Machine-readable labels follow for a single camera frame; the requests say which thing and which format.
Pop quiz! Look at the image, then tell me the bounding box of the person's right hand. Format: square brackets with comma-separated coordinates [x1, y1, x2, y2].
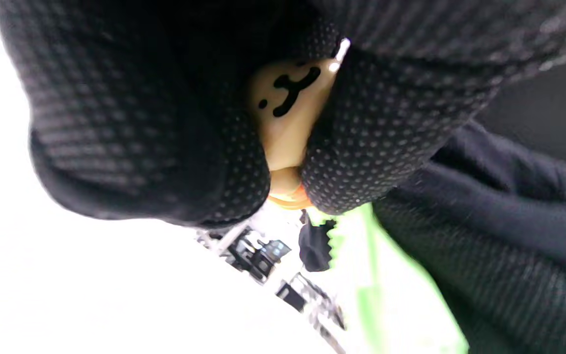
[299, 120, 566, 354]

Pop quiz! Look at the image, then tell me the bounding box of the person's left hand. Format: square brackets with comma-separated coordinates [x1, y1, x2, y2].
[0, 0, 566, 228]

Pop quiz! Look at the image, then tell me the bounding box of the green dusting cloth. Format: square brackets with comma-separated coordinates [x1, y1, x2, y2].
[308, 204, 469, 354]

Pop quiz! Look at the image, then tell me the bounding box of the orange shell dog ornament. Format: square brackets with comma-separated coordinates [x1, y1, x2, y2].
[248, 58, 339, 210]

